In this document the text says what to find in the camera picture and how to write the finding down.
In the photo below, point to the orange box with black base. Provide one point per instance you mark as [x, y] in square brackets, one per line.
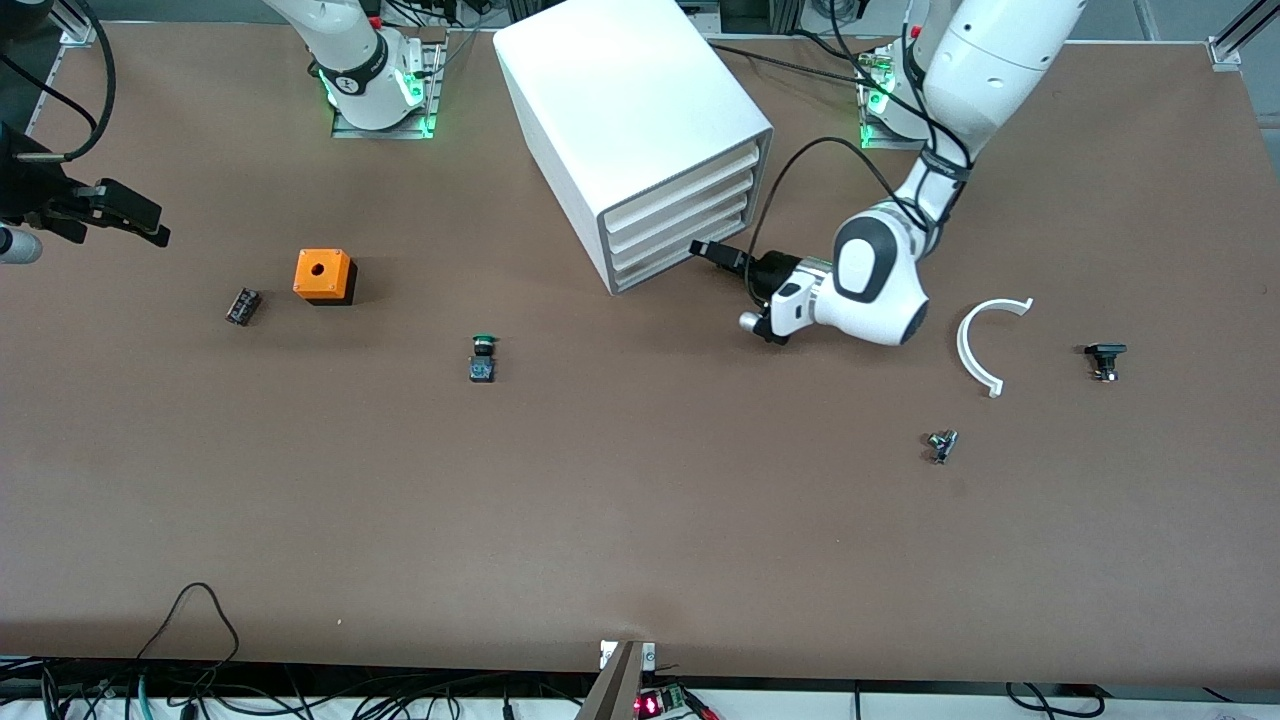
[322, 272]

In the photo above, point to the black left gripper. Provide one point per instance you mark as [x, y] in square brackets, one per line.
[775, 273]

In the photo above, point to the circuit board with red light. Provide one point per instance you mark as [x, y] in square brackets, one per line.
[650, 705]

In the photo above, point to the aluminium frame profile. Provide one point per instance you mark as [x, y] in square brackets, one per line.
[75, 28]
[1228, 50]

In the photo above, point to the white curved plastic arc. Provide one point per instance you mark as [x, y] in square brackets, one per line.
[963, 345]

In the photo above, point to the white drawer cabinet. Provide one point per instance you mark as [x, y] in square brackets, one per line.
[620, 90]

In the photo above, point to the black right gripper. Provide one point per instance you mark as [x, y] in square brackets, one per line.
[30, 200]

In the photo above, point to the green push button switch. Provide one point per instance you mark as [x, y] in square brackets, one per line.
[482, 368]

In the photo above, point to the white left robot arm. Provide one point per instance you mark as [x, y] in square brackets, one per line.
[990, 60]

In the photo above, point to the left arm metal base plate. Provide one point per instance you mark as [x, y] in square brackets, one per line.
[880, 140]

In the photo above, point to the small black electronic component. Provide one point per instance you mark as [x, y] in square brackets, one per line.
[243, 306]

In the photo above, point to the small metal part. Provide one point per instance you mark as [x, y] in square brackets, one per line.
[941, 445]

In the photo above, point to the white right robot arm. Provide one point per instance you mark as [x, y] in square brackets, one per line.
[350, 60]

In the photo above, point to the white plastic drawer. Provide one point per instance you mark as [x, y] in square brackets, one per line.
[680, 210]
[660, 260]
[670, 235]
[680, 190]

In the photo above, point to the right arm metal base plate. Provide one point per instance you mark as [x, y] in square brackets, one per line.
[360, 132]

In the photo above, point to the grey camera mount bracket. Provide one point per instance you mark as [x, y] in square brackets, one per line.
[620, 685]

